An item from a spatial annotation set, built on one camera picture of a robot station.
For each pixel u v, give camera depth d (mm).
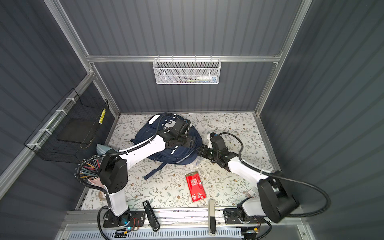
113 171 469
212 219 692
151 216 724
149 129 1020
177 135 682
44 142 619
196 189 843
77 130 709
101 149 932
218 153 665
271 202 429
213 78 904
